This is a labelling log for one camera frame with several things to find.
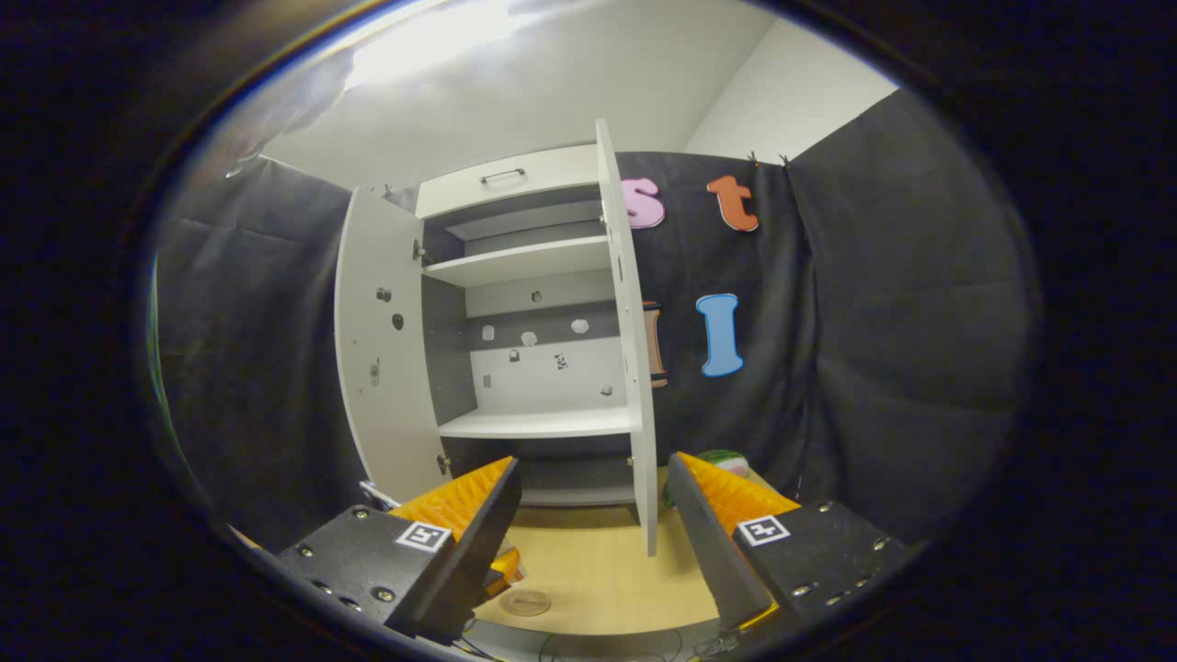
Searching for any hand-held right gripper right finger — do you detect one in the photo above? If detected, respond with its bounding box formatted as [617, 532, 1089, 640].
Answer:
[664, 451, 913, 632]

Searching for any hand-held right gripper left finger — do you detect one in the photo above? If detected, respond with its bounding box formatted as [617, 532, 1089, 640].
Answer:
[274, 457, 523, 645]

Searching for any round brown coaster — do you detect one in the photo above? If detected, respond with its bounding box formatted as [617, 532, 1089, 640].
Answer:
[499, 588, 553, 617]

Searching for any white cabinet shelf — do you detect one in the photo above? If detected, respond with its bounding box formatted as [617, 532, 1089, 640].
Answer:
[423, 235, 613, 288]
[438, 407, 634, 440]

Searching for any white cabinet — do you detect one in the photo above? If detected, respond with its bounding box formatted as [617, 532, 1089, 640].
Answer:
[334, 120, 659, 557]

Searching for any white cabinet drawer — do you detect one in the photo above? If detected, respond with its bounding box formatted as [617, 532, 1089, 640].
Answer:
[416, 144, 603, 220]

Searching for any watermelon slice toy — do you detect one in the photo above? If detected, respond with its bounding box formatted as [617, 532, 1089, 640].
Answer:
[694, 449, 751, 480]

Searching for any black backdrop cloth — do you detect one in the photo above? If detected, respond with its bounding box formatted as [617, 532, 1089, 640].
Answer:
[147, 87, 1045, 553]

